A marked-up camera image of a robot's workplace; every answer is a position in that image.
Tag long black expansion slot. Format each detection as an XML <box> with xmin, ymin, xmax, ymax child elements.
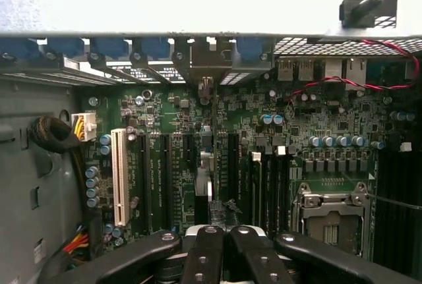
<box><xmin>136</xmin><ymin>132</ymin><xmax>152</xmax><ymax>232</ymax></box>
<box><xmin>160</xmin><ymin>134</ymin><xmax>173</xmax><ymax>229</ymax></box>
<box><xmin>227</xmin><ymin>132</ymin><xmax>241</xmax><ymax>206</ymax></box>

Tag metal CPU socket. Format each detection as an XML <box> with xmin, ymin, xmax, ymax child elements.
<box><xmin>291</xmin><ymin>181</ymin><xmax>370</xmax><ymax>258</ymax></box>

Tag short black expansion slot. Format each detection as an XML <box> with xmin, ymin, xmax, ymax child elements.
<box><xmin>183</xmin><ymin>134</ymin><xmax>197</xmax><ymax>163</ymax></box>

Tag white expansion slot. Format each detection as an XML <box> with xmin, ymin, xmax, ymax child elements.
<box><xmin>111</xmin><ymin>128</ymin><xmax>131</xmax><ymax>227</ymax></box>

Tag green motherboard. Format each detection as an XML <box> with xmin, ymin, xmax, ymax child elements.
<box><xmin>78</xmin><ymin>76</ymin><xmax>422</xmax><ymax>265</ymax></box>

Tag thin socket locking lever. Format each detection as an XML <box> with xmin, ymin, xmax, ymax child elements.
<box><xmin>365</xmin><ymin>193</ymin><xmax>422</xmax><ymax>212</ymax></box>

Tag white power connector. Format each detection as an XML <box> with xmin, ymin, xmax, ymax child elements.
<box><xmin>71</xmin><ymin>111</ymin><xmax>98</xmax><ymax>143</ymax></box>

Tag grey power supply unit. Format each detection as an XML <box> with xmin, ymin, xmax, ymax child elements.
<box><xmin>0</xmin><ymin>76</ymin><xmax>85</xmax><ymax>284</ymax></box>

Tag silver USB port block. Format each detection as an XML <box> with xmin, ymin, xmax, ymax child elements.
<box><xmin>298</xmin><ymin>59</ymin><xmax>314</xmax><ymax>80</ymax></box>
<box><xmin>278</xmin><ymin>59</ymin><xmax>294</xmax><ymax>80</ymax></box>

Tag silver network port block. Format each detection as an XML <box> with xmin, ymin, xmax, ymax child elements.
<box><xmin>345</xmin><ymin>58</ymin><xmax>367</xmax><ymax>90</ymax></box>
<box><xmin>324</xmin><ymin>58</ymin><xmax>344</xmax><ymax>82</ymax></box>

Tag blue card retention latch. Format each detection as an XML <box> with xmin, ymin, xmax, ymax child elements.
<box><xmin>90</xmin><ymin>37</ymin><xmax>129</xmax><ymax>59</ymax></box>
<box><xmin>0</xmin><ymin>38</ymin><xmax>40</xmax><ymax>61</ymax></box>
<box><xmin>235</xmin><ymin>36</ymin><xmax>264</xmax><ymax>64</ymax></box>
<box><xmin>141</xmin><ymin>37</ymin><xmax>171</xmax><ymax>61</ymax></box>
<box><xmin>47</xmin><ymin>37</ymin><xmax>85</xmax><ymax>57</ymax></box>

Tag black case lock tab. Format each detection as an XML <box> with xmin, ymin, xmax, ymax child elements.
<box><xmin>339</xmin><ymin>0</ymin><xmax>398</xmax><ymax>30</ymax></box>

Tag black open PC case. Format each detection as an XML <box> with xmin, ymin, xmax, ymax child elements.
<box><xmin>0</xmin><ymin>0</ymin><xmax>422</xmax><ymax>284</ymax></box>

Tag red yellow power wires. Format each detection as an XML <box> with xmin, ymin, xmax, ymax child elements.
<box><xmin>62</xmin><ymin>224</ymin><xmax>92</xmax><ymax>265</ymax></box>

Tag thin red black wire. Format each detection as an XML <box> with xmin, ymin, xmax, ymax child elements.
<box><xmin>289</xmin><ymin>39</ymin><xmax>419</xmax><ymax>100</ymax></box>

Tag black braided power cable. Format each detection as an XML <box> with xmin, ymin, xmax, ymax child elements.
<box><xmin>29</xmin><ymin>115</ymin><xmax>92</xmax><ymax>219</ymax></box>

